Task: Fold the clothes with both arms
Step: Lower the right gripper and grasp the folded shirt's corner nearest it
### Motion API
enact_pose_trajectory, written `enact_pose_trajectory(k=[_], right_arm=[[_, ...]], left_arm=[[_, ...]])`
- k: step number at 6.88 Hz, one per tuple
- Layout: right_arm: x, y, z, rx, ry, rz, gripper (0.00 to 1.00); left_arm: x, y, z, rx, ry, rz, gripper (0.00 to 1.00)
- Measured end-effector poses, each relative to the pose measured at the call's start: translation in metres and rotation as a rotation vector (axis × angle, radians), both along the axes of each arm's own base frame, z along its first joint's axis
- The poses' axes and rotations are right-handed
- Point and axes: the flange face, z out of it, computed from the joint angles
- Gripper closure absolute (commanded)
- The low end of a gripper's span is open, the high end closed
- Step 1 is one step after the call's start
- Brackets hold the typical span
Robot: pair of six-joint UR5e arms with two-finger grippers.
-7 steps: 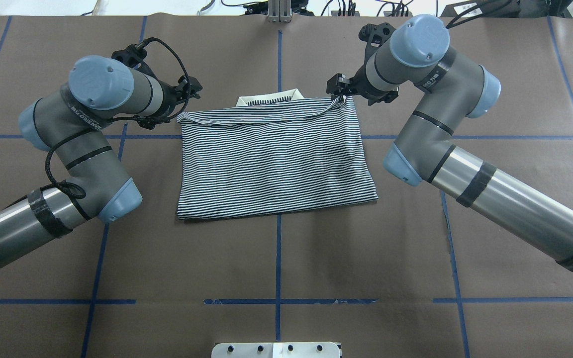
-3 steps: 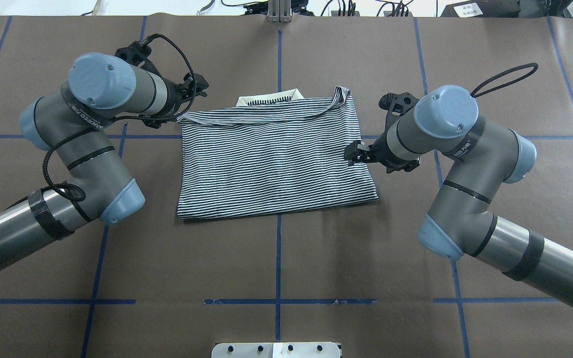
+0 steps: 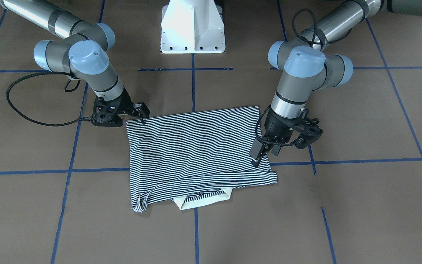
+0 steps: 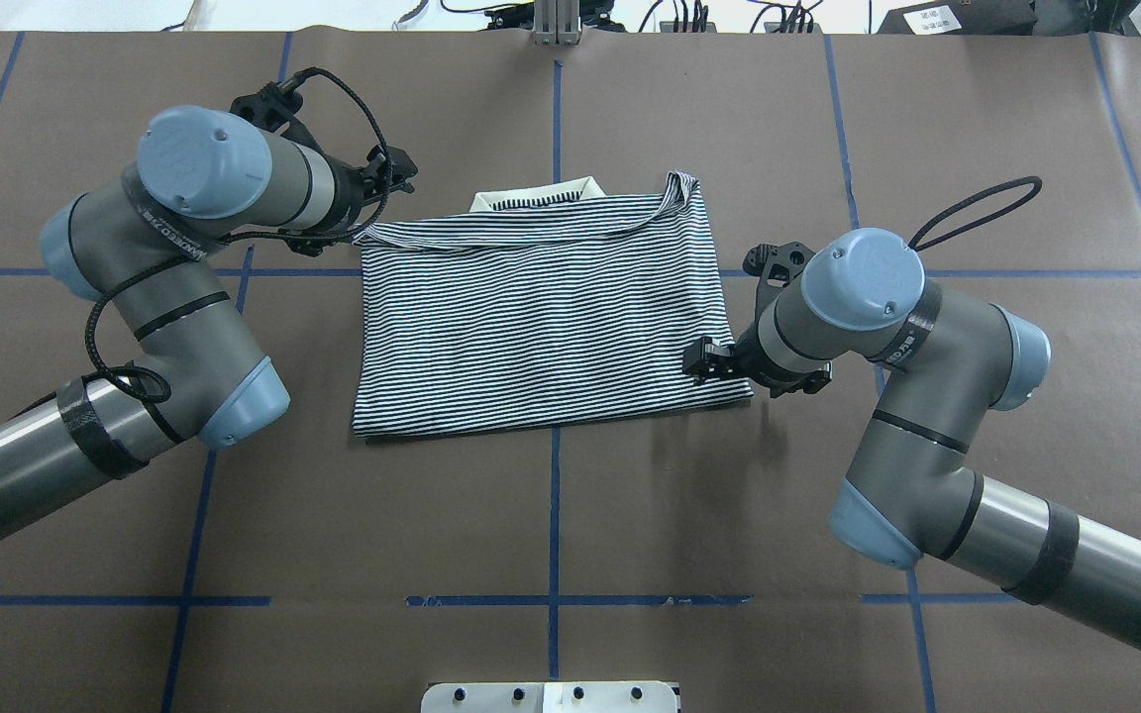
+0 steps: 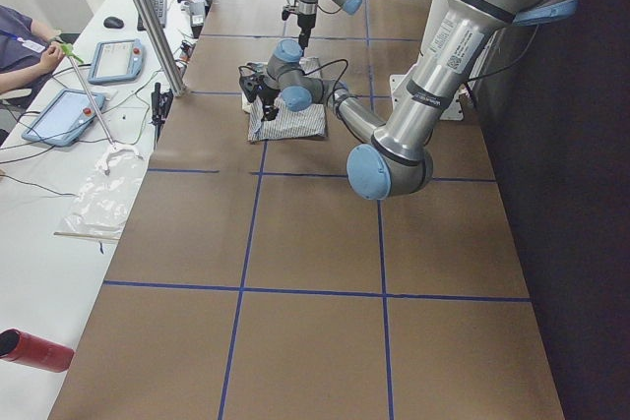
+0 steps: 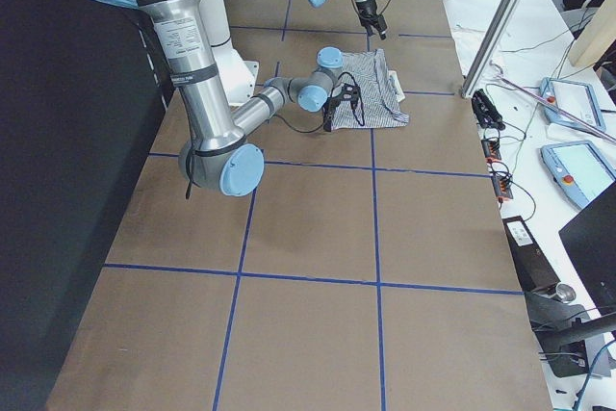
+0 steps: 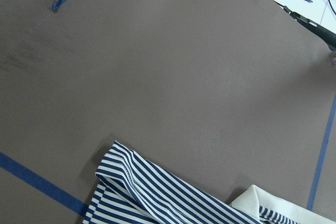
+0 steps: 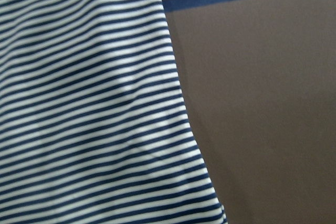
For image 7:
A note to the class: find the black tool on table edge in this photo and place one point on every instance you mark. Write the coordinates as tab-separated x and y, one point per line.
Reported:
326	35

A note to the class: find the striped polo shirt white collar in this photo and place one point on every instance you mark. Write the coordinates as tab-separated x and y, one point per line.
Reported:
132	189

